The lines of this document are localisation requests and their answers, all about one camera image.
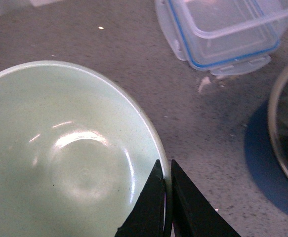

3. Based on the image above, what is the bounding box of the blue saucepan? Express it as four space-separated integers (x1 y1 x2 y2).
244 101 288 215

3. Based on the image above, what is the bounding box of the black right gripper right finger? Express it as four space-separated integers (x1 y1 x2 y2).
171 160 239 237

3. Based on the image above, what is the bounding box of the clear plastic container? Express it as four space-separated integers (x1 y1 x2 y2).
167 0 288 68

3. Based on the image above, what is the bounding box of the green bowl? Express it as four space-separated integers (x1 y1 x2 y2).
0 61 172 237

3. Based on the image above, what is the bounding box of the container lid with blue seal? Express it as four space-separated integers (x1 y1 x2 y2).
154 0 281 76

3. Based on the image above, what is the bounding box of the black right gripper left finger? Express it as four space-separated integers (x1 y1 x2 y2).
115 160 165 237

